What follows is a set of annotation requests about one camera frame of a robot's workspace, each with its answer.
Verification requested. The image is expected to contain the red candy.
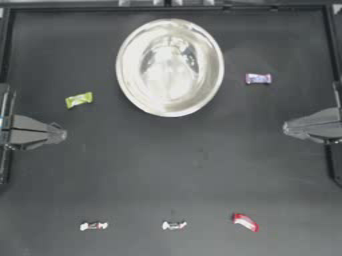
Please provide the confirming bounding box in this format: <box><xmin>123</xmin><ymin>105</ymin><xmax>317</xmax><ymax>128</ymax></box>
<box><xmin>231</xmin><ymin>212</ymin><xmax>261</xmax><ymax>233</ymax></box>

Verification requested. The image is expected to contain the purple candy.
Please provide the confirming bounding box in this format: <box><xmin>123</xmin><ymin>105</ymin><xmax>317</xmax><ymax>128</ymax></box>
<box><xmin>244</xmin><ymin>72</ymin><xmax>274</xmax><ymax>85</ymax></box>

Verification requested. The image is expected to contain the black and white candy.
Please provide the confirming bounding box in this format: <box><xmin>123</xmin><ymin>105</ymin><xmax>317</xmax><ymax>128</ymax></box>
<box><xmin>79</xmin><ymin>220</ymin><xmax>110</xmax><ymax>232</ymax></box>
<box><xmin>160</xmin><ymin>219</ymin><xmax>188</xmax><ymax>232</ymax></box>

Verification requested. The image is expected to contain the green candy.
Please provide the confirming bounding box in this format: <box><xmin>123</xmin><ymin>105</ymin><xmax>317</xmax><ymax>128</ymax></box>
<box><xmin>64</xmin><ymin>91</ymin><xmax>95</xmax><ymax>110</ymax></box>

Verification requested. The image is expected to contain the steel bowl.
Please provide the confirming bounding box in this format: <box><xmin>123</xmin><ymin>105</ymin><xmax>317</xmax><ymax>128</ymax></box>
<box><xmin>114</xmin><ymin>17</ymin><xmax>226</xmax><ymax>118</ymax></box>

